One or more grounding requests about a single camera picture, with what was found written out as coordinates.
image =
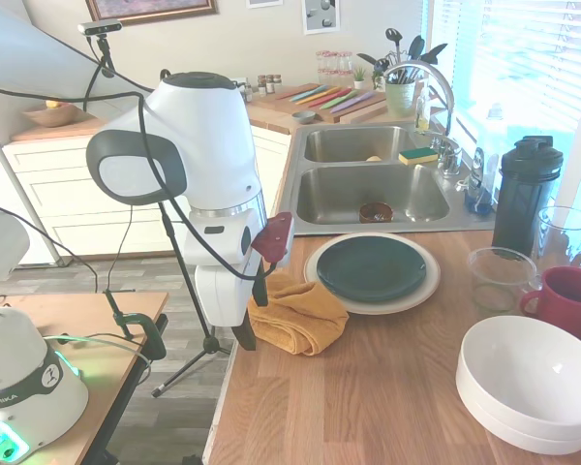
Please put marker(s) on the stainless steel double sink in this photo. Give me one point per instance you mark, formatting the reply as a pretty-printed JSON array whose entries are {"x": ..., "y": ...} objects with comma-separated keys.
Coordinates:
[{"x": 339, "y": 194}]

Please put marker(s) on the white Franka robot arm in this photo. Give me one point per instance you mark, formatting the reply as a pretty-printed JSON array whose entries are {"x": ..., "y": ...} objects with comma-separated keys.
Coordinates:
[{"x": 208, "y": 145}]

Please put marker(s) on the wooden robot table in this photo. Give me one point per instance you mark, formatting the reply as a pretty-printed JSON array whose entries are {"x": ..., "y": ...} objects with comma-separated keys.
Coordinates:
[{"x": 68, "y": 315}]

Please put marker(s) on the large cream plate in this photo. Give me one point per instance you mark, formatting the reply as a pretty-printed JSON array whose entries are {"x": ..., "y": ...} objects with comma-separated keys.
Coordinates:
[{"x": 387, "y": 308}]

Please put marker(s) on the red mug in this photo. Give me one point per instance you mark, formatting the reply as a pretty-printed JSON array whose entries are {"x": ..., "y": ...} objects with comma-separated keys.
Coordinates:
[{"x": 571, "y": 300}]

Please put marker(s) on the black pointed turner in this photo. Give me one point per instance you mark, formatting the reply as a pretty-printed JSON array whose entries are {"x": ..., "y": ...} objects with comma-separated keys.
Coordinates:
[{"x": 438, "y": 51}]

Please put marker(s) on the clear glass pitcher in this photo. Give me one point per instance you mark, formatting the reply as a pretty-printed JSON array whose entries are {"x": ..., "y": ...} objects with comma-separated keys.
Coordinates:
[{"x": 561, "y": 237}]

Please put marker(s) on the yellow red apple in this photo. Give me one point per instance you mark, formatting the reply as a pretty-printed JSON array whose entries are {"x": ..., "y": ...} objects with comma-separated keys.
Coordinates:
[{"x": 53, "y": 103}]

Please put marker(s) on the black shaker bottle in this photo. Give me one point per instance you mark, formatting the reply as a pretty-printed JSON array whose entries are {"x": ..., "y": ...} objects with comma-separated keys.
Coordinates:
[{"x": 523, "y": 203}]

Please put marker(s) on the dark blue plate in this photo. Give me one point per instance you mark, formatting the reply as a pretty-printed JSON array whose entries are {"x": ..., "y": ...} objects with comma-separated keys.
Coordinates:
[{"x": 373, "y": 266}]

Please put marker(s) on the small grey bowl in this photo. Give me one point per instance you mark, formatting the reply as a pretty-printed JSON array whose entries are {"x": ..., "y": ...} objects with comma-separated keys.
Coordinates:
[{"x": 303, "y": 117}]

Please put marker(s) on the black slotted spoon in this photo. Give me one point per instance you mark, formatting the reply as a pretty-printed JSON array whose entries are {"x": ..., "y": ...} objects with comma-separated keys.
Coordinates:
[{"x": 393, "y": 35}]

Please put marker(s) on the clear plastic cup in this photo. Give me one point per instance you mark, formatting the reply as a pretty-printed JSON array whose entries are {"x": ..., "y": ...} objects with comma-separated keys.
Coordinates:
[{"x": 494, "y": 290}]

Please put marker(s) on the white poster grey shapes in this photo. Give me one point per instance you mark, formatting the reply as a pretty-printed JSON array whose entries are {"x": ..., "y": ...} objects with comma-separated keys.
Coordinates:
[{"x": 322, "y": 17}]

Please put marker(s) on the brown framed picture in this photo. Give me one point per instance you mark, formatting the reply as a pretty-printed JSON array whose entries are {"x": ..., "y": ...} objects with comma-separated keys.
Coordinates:
[{"x": 150, "y": 14}]

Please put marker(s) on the small green potted plant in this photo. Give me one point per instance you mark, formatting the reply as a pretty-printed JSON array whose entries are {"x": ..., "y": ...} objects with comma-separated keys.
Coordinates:
[{"x": 359, "y": 80}]

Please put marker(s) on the small yellow scrubber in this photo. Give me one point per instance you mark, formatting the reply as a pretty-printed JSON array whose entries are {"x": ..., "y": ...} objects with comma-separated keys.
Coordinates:
[{"x": 374, "y": 158}]

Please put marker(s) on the small white poster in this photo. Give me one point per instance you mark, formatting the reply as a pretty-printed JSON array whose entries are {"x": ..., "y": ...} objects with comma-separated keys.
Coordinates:
[{"x": 264, "y": 3}]

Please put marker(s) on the grey stereo camera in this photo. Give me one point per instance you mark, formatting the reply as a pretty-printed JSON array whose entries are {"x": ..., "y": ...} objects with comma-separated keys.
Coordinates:
[{"x": 99, "y": 27}]

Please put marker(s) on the small brown bowl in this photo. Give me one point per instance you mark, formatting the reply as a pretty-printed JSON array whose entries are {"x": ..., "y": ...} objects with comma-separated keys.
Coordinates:
[{"x": 375, "y": 212}]

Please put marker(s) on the wooden cutting board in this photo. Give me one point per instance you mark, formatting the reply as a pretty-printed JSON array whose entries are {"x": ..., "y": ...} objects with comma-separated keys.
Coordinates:
[{"x": 368, "y": 109}]

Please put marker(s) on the white door cabinet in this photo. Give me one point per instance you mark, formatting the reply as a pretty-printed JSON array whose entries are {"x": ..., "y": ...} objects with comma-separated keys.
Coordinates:
[{"x": 271, "y": 164}]

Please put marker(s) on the small spice jar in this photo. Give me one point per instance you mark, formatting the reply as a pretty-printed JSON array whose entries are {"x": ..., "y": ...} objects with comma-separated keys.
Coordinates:
[
  {"x": 277, "y": 83},
  {"x": 261, "y": 83},
  {"x": 269, "y": 83}
]

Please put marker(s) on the orange knife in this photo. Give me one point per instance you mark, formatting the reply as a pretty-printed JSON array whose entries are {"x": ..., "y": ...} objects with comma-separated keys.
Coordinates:
[{"x": 314, "y": 95}]

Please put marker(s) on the purple knife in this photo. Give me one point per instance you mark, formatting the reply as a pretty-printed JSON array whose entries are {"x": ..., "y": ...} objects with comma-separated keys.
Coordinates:
[{"x": 347, "y": 102}]

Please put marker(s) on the pale green utensil holder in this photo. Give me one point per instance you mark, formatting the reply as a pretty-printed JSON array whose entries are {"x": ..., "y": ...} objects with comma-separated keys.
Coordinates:
[{"x": 400, "y": 99}]

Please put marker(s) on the black tripod stand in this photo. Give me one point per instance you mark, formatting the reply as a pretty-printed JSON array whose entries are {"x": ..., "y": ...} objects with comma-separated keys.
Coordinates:
[{"x": 193, "y": 290}]

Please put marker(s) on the green black clamp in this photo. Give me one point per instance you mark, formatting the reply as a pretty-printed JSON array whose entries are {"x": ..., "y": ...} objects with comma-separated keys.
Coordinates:
[{"x": 152, "y": 334}]

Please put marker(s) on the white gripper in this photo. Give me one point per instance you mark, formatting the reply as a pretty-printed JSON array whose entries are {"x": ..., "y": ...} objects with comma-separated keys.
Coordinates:
[{"x": 223, "y": 295}]

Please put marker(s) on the white window blinds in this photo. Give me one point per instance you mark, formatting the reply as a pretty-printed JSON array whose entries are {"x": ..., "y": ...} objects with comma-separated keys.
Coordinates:
[{"x": 513, "y": 48}]

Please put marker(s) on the white drawer cabinet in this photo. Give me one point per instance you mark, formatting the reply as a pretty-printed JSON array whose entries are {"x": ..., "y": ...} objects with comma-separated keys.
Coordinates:
[{"x": 53, "y": 184}]

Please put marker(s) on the yellow terry towel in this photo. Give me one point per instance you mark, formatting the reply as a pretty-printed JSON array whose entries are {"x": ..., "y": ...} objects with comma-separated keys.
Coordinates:
[{"x": 310, "y": 315}]

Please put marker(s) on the wooden fruit bowl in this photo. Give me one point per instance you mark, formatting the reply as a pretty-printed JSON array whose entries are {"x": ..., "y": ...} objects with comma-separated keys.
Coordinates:
[{"x": 51, "y": 117}]

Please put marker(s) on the clear bottle blue liquid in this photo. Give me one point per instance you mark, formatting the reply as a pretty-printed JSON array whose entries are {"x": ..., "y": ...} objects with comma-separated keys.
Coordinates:
[{"x": 479, "y": 201}]

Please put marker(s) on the yellow liquid soap bottle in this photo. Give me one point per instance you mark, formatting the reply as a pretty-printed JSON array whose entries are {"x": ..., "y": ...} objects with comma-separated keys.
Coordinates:
[{"x": 422, "y": 116}]

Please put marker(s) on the green knife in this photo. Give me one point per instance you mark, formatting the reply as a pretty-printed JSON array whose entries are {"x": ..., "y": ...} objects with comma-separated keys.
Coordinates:
[{"x": 338, "y": 99}]

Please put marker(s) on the black spatula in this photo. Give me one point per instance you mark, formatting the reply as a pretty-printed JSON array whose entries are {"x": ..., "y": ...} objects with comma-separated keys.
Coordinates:
[{"x": 417, "y": 46}]

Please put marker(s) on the yellow green sponge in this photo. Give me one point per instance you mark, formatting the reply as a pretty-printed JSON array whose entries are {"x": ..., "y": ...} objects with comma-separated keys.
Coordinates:
[{"x": 418, "y": 156}]

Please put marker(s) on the teal knife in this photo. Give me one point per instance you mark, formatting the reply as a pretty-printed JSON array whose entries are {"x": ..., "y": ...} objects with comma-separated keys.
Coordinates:
[{"x": 306, "y": 93}]

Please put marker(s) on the pink knife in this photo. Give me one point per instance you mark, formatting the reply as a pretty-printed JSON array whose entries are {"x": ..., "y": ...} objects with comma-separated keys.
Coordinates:
[{"x": 330, "y": 97}]

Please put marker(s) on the chrome arched faucet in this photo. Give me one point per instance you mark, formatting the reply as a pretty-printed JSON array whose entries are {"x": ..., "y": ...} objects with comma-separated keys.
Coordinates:
[{"x": 449, "y": 116}]

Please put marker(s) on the glass jar red lid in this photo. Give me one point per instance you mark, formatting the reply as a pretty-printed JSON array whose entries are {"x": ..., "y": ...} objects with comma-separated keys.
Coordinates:
[
  {"x": 346, "y": 68},
  {"x": 334, "y": 68},
  {"x": 322, "y": 68}
]

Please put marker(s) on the white ceramic bowl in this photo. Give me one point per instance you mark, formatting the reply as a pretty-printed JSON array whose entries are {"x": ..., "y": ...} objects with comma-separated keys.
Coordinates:
[
  {"x": 537, "y": 443},
  {"x": 523, "y": 368}
]

